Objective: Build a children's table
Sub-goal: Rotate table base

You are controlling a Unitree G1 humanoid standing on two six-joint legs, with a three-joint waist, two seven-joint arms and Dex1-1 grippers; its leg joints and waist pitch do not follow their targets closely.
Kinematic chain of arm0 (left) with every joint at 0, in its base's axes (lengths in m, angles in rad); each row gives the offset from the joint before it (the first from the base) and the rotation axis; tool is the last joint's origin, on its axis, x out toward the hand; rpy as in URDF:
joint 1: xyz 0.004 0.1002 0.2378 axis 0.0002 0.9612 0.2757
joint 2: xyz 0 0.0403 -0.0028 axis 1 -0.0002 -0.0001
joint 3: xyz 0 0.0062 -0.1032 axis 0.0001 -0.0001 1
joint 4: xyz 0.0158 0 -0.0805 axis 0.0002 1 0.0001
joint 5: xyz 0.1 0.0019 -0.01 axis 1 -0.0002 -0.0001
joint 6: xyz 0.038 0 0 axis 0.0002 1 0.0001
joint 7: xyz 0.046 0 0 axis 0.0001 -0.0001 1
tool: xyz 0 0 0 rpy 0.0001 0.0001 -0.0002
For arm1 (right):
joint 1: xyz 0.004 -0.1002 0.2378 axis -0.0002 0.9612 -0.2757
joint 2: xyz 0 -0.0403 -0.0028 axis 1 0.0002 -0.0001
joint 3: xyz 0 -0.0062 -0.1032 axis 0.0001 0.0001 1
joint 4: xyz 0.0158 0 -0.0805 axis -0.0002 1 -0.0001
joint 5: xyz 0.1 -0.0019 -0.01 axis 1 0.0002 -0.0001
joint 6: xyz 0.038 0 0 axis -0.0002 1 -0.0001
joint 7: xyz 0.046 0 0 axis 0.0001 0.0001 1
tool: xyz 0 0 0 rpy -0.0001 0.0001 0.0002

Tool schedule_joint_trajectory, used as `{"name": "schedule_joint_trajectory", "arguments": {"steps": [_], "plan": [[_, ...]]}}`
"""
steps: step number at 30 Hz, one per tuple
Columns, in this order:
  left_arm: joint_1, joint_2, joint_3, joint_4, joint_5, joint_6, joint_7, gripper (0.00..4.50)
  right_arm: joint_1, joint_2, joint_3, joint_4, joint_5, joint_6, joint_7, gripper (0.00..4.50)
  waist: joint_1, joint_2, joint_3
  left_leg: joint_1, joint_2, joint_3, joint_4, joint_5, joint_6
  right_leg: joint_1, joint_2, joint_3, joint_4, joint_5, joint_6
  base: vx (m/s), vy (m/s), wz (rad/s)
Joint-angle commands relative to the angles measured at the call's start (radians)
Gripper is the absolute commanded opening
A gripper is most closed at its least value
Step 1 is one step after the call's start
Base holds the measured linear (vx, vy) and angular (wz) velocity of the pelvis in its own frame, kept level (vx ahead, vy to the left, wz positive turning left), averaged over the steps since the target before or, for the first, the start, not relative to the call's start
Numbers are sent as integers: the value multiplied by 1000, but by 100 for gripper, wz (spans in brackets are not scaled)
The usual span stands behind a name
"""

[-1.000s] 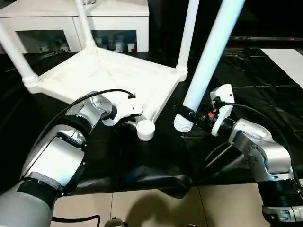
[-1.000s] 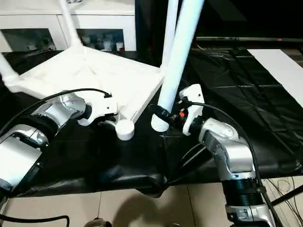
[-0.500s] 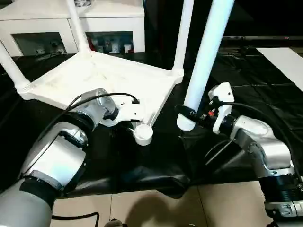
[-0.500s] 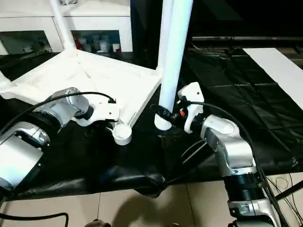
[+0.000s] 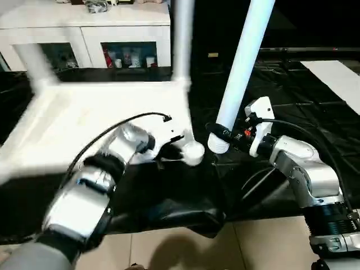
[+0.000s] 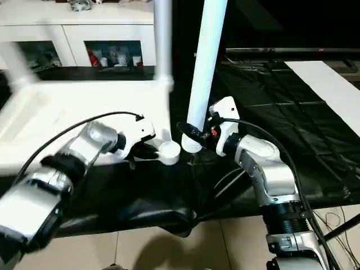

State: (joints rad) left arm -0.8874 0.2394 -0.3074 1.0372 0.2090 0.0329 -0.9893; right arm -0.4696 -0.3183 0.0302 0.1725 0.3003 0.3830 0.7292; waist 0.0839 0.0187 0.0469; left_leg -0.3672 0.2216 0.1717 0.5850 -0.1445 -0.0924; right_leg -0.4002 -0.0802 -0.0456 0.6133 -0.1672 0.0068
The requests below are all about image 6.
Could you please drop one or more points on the white plastic table leg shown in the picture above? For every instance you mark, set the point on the white plastic table leg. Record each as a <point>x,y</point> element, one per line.
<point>163,39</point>
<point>208,56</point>
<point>15,64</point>

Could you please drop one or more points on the white plastic table top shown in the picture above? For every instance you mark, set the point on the white plastic table top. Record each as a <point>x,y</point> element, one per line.
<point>70,107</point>

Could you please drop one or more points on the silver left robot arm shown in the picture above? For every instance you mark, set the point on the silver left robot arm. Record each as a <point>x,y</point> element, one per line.
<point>84,143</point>

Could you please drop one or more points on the black work mat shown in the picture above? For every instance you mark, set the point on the black work mat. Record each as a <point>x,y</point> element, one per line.
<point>281,112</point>

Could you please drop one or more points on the black case with yellow label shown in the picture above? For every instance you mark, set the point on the black case with yellow label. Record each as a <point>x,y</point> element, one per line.
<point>182,28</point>

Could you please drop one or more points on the black metal rod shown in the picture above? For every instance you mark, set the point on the black metal rod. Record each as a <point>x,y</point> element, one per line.
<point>295,50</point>

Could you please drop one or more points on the white flat board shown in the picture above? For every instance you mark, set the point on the white flat board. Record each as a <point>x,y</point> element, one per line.
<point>329,87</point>

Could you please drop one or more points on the white cabinet with glass doors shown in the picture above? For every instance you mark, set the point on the white cabinet with glass doors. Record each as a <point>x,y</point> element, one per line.
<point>84,31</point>

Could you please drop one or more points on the black metal table strut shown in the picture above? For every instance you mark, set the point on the black metal table strut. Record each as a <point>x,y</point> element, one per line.
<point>343,227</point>

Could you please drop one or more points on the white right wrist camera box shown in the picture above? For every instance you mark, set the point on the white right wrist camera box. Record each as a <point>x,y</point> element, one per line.
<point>227,112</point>

